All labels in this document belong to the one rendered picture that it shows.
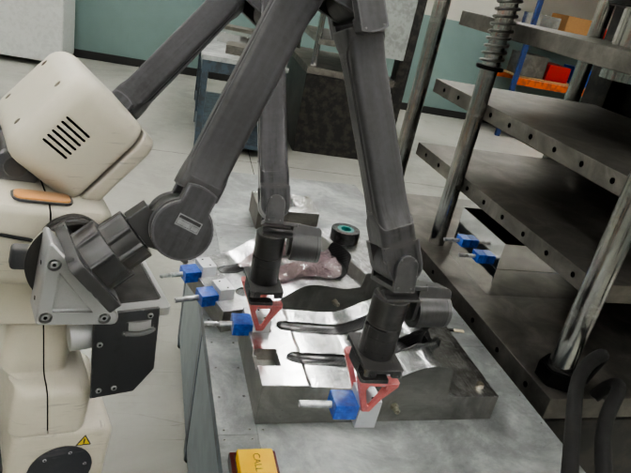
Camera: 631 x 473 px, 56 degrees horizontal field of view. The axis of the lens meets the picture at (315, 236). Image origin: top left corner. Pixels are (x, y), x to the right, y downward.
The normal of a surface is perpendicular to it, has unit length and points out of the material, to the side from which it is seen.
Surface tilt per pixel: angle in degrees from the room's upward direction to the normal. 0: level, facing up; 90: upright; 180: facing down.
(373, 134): 76
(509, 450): 0
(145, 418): 0
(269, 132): 63
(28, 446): 90
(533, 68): 90
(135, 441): 0
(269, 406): 90
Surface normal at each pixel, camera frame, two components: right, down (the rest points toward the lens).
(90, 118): 0.48, 0.44
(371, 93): 0.29, 0.21
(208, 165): 0.37, 0.01
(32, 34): 0.18, 0.44
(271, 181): 0.14, -0.03
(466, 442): 0.19, -0.90
